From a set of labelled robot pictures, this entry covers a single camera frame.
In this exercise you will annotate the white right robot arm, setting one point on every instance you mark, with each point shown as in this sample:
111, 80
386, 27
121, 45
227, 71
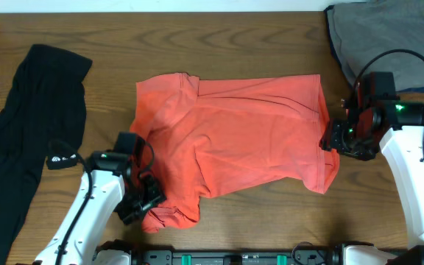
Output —
403, 149

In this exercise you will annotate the red soccer t-shirt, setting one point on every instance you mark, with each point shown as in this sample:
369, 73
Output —
215, 137

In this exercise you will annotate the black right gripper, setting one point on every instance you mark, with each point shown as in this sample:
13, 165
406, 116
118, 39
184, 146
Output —
332, 138

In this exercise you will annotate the grey folded garment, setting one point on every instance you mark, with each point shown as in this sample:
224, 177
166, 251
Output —
375, 35

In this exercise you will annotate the black garment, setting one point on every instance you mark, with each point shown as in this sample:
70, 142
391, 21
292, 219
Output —
45, 102

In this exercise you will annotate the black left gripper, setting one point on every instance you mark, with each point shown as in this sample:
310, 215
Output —
143, 202

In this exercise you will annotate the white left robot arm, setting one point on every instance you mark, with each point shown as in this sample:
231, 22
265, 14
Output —
113, 181

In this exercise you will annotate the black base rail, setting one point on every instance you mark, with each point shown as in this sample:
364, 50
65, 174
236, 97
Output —
234, 257

